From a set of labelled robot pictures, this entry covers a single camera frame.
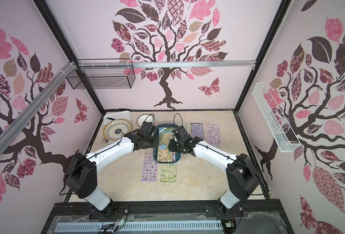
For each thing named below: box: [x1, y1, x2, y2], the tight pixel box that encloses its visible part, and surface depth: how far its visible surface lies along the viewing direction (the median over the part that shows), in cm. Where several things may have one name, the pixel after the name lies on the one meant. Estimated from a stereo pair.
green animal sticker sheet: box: [159, 163, 177, 183], surface depth 89 cm
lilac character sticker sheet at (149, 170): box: [141, 152, 158, 183], surface depth 90 cm
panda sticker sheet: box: [156, 127, 175, 163], surface depth 89 cm
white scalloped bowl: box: [136, 113, 155, 128], surface depth 116 cm
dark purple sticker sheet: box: [191, 122, 205, 141], surface depth 112 cm
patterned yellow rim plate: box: [102, 118, 132, 141], surface depth 109 cm
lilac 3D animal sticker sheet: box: [207, 123, 222, 146], surface depth 109 cm
